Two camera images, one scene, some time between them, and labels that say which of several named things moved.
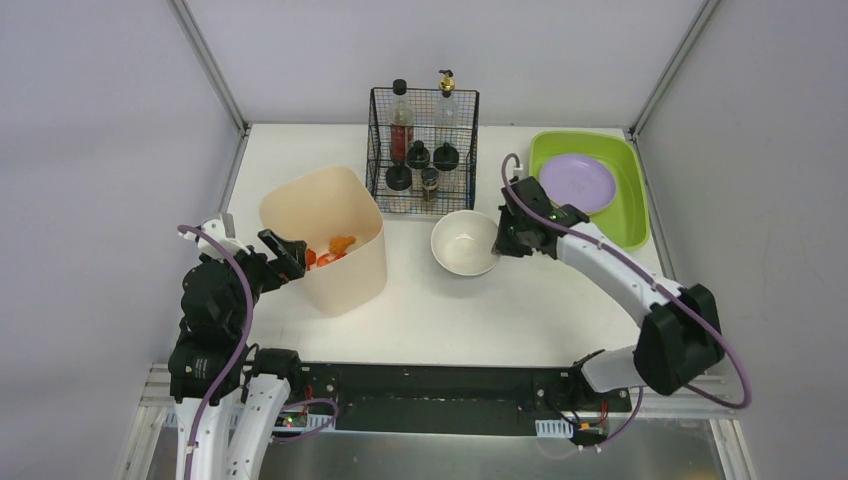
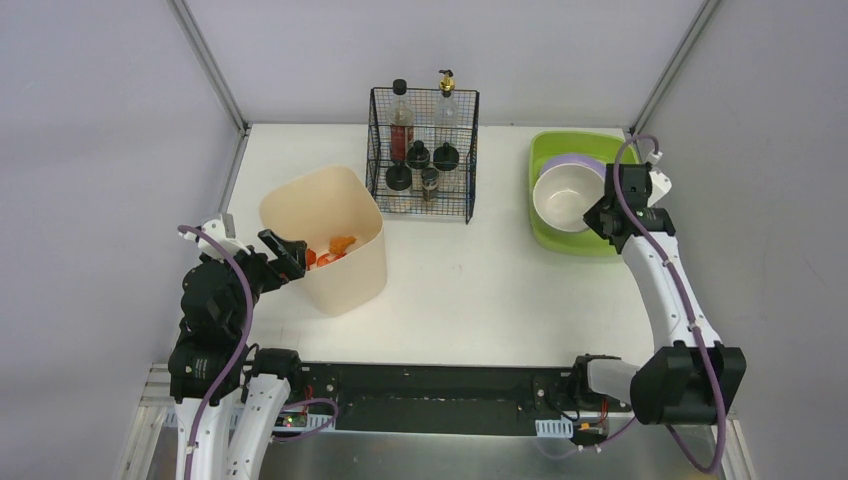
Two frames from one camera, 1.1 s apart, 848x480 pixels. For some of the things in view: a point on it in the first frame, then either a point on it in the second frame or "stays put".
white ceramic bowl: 462,242 → 563,193
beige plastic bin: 316,208 stays put
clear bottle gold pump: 446,107 stays put
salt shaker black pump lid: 417,156 stays put
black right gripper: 510,230 → 607,221
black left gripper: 281,254 stays put
